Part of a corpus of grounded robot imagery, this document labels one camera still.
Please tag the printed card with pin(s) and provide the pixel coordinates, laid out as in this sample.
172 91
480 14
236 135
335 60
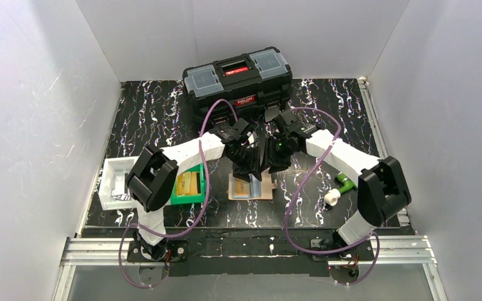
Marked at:
120 191

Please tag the yellow cards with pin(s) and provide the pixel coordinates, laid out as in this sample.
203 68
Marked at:
188 184

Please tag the black plastic toolbox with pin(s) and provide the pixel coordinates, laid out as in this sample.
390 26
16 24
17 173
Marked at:
251 82

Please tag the white plastic bin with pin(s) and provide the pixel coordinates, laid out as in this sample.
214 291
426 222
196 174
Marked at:
113 167

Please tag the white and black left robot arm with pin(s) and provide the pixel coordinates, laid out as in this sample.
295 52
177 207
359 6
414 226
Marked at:
153 176

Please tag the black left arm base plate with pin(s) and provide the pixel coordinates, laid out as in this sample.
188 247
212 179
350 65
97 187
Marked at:
167 251

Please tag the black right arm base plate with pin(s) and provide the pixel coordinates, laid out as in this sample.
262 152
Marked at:
349 258

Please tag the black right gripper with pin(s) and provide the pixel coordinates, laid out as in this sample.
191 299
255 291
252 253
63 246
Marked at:
276 162

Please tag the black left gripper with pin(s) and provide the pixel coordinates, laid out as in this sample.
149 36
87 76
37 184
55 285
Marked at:
248 165

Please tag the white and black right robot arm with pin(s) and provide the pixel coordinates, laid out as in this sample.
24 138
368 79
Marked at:
382 187

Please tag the aluminium front rail frame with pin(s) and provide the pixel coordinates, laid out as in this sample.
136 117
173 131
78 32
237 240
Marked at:
406 269

